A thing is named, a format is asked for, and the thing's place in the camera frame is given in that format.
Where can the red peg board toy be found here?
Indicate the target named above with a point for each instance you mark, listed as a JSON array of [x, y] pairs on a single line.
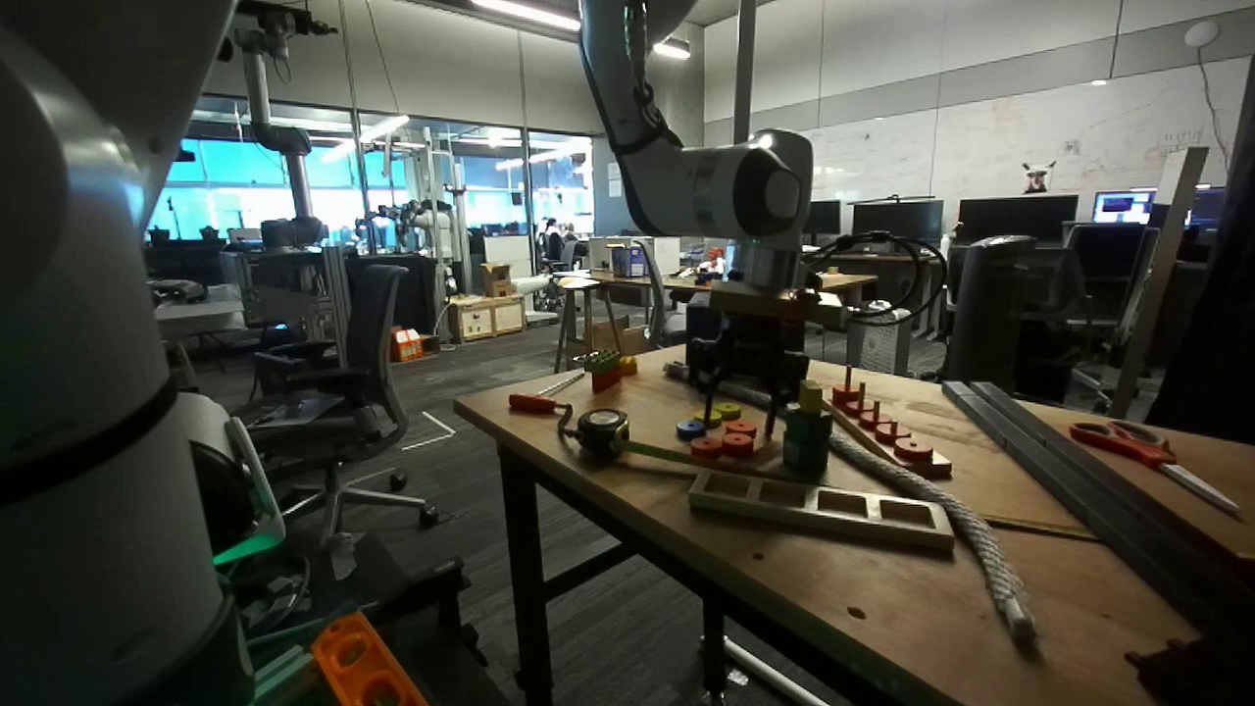
[[863, 419]]

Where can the red handled tool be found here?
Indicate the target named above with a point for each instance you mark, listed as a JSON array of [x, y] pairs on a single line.
[[540, 406]]

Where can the wooden slotted tray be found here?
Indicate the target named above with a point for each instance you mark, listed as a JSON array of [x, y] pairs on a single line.
[[826, 510]]

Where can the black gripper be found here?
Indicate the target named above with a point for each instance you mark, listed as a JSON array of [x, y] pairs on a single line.
[[758, 340]]

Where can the black metal rail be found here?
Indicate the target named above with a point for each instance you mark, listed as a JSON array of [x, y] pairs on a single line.
[[1163, 550]]

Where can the red handled scissors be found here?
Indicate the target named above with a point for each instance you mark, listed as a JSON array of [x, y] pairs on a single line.
[[1157, 458]]

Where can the black trash bin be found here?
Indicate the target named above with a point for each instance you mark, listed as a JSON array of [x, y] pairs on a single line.
[[985, 329]]

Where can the yellow disc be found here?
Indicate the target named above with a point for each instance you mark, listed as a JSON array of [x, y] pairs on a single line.
[[717, 415]]

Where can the grey metal pole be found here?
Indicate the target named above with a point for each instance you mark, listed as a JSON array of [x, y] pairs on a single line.
[[744, 76]]

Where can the green block stack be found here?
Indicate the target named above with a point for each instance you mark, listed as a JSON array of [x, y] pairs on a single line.
[[804, 437]]

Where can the black office chair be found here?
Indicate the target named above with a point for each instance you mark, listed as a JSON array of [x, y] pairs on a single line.
[[316, 415]]

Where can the red disc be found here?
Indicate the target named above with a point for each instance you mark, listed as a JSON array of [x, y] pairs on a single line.
[[738, 442]]

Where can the black tape measure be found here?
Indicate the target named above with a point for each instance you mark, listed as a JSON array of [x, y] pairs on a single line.
[[600, 437]]

